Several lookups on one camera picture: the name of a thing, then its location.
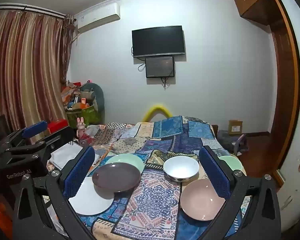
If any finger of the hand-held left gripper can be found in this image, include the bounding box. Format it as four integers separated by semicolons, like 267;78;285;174
0;120;48;153
5;126;76;166

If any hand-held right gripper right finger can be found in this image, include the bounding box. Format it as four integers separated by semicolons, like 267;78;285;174
199;145;283;240

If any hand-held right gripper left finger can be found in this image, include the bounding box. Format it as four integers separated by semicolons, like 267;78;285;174
12;145;96;240

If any light green bowl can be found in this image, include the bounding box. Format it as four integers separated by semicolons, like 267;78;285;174
219;155;243;173

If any white plate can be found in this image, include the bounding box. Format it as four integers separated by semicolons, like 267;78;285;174
68;176;115;216

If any pink bowl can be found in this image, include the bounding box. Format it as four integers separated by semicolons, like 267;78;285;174
180;179;227;222

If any white bowl with black dots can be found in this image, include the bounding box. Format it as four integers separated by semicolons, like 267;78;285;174
163;157;200;182

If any dark purple plate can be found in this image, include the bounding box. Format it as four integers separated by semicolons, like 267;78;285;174
92;162;142;193

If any light green plate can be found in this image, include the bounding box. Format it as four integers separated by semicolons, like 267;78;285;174
105;153;145;174

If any red box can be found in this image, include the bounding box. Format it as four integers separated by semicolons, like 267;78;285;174
47;119;68;134

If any white folded cloth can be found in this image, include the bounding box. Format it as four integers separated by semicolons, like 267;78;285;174
49;141;100;169

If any pink bunny toy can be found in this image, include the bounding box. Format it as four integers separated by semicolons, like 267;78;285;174
76;117;87;140

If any green cardboard box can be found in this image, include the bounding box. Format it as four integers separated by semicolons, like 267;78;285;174
66;105;101;128

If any grey bag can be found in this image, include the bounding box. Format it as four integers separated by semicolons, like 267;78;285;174
217;129;238;150

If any purple plastic stool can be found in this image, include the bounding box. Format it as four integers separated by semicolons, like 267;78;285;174
231;134;248;155

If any pile of colourful clutter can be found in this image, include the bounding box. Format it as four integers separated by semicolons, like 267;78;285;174
61;80;98;110

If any brown cardboard box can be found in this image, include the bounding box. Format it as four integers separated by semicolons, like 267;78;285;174
228;119;243;135

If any grey plush cushion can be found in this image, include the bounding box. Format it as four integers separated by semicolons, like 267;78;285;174
80;82;105;124

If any striped red gold curtain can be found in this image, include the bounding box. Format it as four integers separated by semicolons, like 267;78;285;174
0;10;76;140

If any patchwork printed blanket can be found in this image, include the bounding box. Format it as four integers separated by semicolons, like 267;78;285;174
44;116;251;240

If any yellow foam tube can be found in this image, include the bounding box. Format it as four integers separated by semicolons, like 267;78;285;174
142;103;173;122

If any brown wooden door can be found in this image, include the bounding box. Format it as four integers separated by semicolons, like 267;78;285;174
271;0;300;187

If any white air conditioner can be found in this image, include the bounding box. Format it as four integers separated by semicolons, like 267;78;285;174
74;3;121;33

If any wooden overhead cabinet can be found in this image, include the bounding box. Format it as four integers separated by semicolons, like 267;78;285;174
233;0;281;26

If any small black wall monitor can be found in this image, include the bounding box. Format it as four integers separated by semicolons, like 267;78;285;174
145;56;175;78

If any white curtain rail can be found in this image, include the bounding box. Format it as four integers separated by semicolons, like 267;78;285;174
0;3;67;19

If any black wall television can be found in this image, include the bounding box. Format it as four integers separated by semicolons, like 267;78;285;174
132;25;186;58

